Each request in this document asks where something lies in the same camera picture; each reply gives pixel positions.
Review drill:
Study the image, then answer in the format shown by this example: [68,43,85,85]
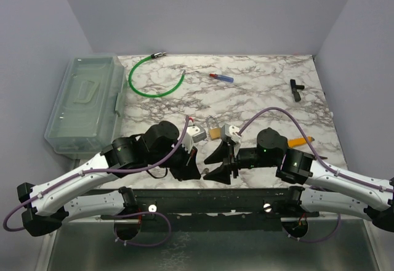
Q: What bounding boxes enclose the blue red small screwdriver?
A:
[209,73,234,83]

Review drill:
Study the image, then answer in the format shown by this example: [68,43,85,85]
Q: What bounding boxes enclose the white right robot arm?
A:
[204,126,393,232]

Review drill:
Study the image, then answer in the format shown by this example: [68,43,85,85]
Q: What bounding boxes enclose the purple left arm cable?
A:
[2,116,191,248]

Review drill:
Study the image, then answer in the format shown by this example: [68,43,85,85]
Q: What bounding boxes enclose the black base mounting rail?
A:
[100,187,321,233]

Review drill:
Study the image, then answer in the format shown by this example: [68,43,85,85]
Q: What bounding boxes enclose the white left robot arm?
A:
[17,121,206,237]

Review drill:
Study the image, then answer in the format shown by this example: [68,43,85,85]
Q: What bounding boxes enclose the yellow utility knife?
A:
[287,136,315,148]

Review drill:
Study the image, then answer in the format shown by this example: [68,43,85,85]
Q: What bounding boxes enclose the brass padlock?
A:
[206,116,221,140]

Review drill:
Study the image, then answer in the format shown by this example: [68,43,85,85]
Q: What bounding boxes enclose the green cable lock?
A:
[127,52,185,99]

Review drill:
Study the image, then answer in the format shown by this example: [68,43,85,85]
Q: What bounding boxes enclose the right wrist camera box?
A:
[220,123,241,144]

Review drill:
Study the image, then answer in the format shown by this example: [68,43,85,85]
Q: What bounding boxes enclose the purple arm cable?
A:
[2,116,191,248]
[238,107,394,243]

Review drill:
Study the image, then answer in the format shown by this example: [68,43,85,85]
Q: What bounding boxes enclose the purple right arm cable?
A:
[238,107,394,243]

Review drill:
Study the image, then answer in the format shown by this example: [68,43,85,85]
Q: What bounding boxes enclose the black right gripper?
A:
[203,140,278,185]

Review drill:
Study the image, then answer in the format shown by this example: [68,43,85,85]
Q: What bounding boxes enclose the clear plastic storage box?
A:
[44,54,127,160]

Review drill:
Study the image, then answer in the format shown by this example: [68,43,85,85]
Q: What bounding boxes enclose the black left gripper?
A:
[148,140,202,182]

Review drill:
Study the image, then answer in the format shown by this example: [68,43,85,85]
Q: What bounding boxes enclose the black T-shaped tool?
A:
[290,79,305,102]

